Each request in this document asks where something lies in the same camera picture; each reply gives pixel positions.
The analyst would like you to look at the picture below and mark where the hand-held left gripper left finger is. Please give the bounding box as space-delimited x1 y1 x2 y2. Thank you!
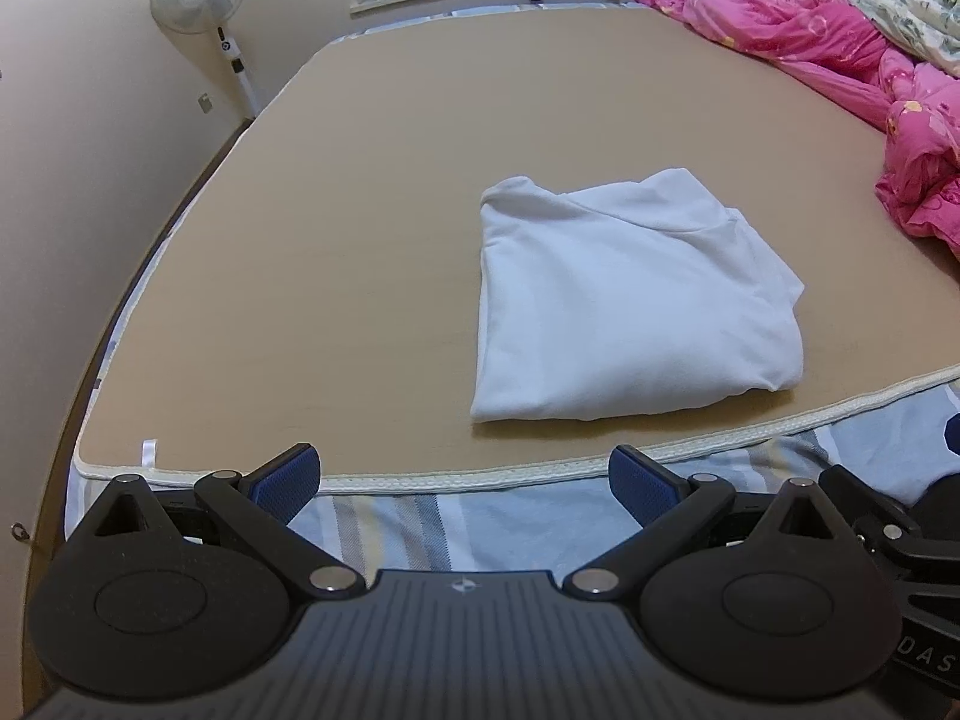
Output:
90 444 368 601

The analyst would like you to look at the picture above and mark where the white floral quilt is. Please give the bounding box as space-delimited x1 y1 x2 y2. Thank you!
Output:
825 0 960 80

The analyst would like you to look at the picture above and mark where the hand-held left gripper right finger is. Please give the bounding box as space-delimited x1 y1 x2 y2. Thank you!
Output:
561 446 856 601

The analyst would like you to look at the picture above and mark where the pink quilt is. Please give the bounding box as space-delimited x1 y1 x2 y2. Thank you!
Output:
636 0 960 263

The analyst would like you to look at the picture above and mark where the white long-sleeve shirt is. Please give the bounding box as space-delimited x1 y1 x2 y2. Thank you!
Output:
470 169 806 423

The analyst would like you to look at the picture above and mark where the beige bed mat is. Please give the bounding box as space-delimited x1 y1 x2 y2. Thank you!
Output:
75 0 960 494

